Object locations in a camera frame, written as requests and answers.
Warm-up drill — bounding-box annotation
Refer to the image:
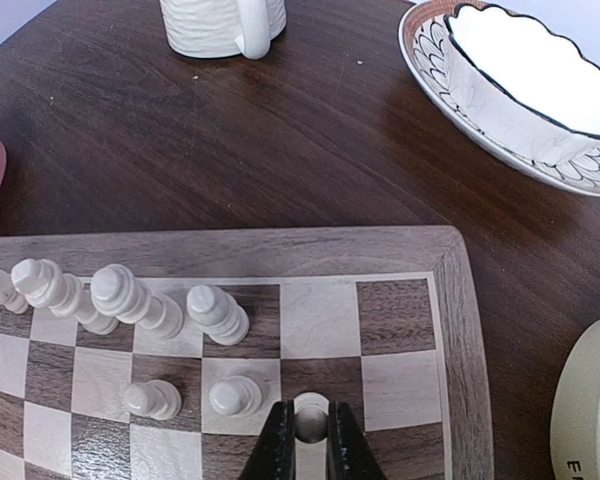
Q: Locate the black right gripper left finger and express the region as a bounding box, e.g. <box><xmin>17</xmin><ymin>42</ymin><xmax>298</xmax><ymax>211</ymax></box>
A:
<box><xmin>239</xmin><ymin>400</ymin><xmax>296</xmax><ymax>480</ymax></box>

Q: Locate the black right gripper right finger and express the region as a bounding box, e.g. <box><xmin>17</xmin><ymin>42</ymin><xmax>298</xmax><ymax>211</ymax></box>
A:
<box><xmin>326</xmin><ymin>402</ymin><xmax>385</xmax><ymax>480</ymax></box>

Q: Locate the white pawn chess piece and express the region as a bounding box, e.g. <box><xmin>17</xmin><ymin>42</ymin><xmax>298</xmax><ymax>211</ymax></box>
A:
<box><xmin>123</xmin><ymin>379</ymin><xmax>182</xmax><ymax>421</ymax></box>

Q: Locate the white queen chess piece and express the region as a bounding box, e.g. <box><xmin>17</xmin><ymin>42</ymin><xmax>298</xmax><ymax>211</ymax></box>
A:
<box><xmin>90</xmin><ymin>264</ymin><xmax>184</xmax><ymax>340</ymax></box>

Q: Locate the white king chess piece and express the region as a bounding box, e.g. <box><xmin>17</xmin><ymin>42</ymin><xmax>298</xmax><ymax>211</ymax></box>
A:
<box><xmin>11</xmin><ymin>259</ymin><xmax>119</xmax><ymax>335</ymax></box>

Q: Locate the wooden chess board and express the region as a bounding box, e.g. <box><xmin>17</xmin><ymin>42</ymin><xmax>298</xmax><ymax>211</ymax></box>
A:
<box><xmin>0</xmin><ymin>226</ymin><xmax>494</xmax><ymax>479</ymax></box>

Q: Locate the cream cat-ear bowl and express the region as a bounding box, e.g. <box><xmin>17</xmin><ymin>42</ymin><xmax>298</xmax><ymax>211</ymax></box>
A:
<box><xmin>550</xmin><ymin>320</ymin><xmax>600</xmax><ymax>479</ymax></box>

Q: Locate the white scalloped bowl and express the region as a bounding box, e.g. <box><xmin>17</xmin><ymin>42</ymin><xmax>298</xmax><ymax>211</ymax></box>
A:
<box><xmin>443</xmin><ymin>3</ymin><xmax>600</xmax><ymax>165</ymax></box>

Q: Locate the patterned ceramic plate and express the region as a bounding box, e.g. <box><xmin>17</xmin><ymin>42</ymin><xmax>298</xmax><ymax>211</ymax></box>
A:
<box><xmin>398</xmin><ymin>1</ymin><xmax>600</xmax><ymax>198</ymax></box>

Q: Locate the cream ribbed mug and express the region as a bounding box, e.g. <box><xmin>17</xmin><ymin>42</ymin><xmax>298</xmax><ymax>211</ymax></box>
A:
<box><xmin>160</xmin><ymin>0</ymin><xmax>286</xmax><ymax>60</ymax></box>

